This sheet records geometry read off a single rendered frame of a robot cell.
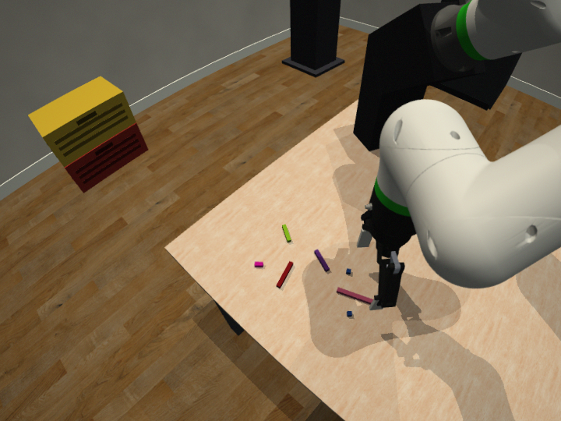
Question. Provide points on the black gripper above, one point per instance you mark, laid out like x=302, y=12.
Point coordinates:
x=390, y=274

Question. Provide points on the lime green rod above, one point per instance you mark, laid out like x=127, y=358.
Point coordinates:
x=288, y=238

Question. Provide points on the pink rod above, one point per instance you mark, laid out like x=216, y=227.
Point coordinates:
x=354, y=295

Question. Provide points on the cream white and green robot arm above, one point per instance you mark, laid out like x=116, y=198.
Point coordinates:
x=478, y=222

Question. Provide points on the purple rod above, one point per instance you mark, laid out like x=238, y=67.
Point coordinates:
x=321, y=260

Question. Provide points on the dark red rod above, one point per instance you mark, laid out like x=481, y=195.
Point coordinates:
x=285, y=274

